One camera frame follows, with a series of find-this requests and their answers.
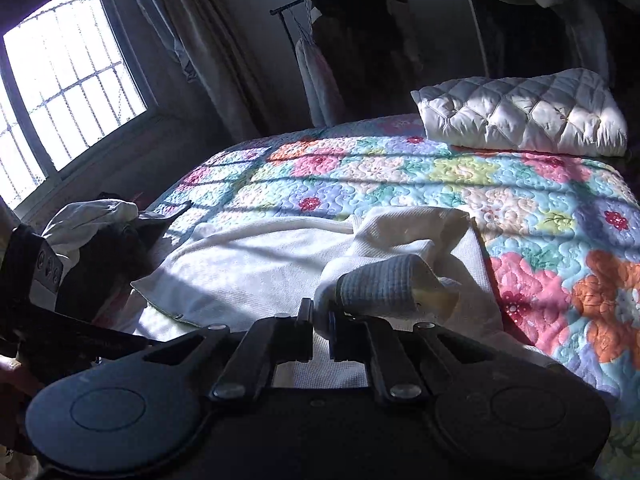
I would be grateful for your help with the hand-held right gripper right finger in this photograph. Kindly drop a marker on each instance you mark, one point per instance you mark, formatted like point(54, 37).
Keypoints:
point(333, 332)

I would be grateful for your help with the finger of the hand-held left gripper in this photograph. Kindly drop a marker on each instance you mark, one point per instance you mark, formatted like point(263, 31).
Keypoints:
point(75, 332)

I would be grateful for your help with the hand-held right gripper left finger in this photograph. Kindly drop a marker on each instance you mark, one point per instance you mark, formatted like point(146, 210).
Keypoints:
point(306, 327)

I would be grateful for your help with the white waffle knit garment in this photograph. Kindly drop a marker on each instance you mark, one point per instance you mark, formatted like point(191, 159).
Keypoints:
point(250, 260)

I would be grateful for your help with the dark hanging clothes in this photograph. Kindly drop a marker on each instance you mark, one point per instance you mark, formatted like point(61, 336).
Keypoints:
point(365, 45)

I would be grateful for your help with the black clothes rack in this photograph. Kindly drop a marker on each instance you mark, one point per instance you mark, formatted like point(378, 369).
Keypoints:
point(287, 9)

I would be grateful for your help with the person's left hand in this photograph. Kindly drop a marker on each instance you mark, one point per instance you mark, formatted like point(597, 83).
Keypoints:
point(17, 375)

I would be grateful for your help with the white crumpled garment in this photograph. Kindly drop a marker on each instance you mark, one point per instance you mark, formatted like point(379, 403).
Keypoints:
point(85, 225)

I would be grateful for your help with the black crumpled garment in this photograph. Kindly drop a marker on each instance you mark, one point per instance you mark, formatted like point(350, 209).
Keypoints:
point(125, 250)

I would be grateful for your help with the floral patchwork quilt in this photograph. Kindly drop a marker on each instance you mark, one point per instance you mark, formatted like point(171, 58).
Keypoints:
point(400, 170)

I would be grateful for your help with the barred window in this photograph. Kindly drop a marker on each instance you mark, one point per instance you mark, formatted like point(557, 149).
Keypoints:
point(65, 80)

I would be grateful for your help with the white hanging cloth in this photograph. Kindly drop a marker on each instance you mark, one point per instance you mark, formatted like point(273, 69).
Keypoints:
point(317, 85)

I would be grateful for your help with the beige curtain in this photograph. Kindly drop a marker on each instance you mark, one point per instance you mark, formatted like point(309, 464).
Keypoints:
point(220, 50)

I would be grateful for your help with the white quilted pillow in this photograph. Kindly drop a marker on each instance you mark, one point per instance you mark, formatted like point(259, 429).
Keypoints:
point(520, 110)

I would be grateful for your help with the white rack pole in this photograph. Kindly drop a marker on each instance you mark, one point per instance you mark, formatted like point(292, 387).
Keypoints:
point(477, 25)

